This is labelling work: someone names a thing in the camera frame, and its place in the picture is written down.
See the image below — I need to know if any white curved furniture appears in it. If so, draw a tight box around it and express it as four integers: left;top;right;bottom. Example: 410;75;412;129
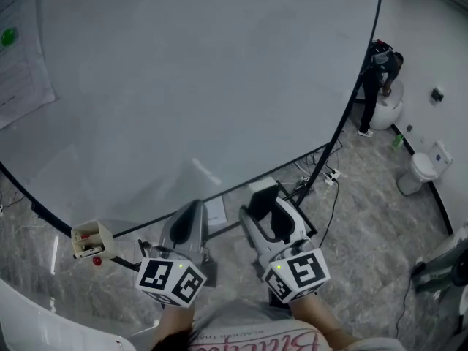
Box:
0;275;160;351

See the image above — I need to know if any white marker pen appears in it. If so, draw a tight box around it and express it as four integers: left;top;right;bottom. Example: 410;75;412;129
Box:
72;245;105;260

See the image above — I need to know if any white power strip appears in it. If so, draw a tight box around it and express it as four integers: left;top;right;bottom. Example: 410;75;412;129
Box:
321;167;342;187

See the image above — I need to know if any white and black machine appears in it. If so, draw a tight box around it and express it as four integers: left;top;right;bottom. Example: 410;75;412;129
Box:
409;222;468;303

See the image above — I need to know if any white round tub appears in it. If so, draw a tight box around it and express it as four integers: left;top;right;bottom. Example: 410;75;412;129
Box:
368;80;405;132

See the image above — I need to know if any large grey whiteboard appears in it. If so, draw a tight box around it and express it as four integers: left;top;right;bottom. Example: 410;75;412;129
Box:
0;0;385;241

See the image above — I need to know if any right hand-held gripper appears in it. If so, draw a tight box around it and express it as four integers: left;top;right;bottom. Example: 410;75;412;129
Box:
238;195;332;305

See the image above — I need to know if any black metal stand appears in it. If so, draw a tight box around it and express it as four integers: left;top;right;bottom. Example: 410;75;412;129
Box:
276;133;345;239

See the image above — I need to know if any person's right forearm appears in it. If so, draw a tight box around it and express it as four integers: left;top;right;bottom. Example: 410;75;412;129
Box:
288;291;363;351

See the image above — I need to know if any white toilet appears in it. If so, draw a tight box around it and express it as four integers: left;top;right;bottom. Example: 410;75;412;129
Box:
396;152;439;197

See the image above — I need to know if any black floor cable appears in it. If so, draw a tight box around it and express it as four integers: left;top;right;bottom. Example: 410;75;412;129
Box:
316;181;341;250

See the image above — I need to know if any thin black cable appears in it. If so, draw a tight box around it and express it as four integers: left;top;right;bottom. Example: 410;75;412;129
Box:
394;285;415;345

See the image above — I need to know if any white paper sheet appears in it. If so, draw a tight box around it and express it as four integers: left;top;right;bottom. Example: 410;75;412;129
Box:
203;195;228;227

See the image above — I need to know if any beige marker holder box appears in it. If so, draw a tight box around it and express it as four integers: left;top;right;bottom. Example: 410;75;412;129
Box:
69;219;117;261

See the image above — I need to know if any green round magnet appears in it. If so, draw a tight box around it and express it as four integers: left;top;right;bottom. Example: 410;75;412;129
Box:
1;26;19;48

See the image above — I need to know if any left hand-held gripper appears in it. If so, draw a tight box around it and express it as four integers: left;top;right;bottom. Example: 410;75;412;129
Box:
135;199;211;309

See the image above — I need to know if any white wall dispenser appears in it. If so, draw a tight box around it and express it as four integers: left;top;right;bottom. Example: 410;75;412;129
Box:
426;139;454;177

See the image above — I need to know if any black and white eraser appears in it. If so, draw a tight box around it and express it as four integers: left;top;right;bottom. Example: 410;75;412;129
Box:
247;176;282;230

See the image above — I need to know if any small black box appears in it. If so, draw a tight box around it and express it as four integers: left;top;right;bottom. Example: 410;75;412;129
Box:
202;258;219;289

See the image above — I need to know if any printed paper sheet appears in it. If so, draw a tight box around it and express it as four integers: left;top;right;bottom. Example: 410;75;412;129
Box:
0;0;58;130

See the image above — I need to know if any person's light printed shirt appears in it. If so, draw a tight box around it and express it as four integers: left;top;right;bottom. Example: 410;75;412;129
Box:
188;298;403;351

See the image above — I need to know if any person's left forearm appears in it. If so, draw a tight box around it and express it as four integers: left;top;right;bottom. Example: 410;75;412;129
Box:
150;301;195;351

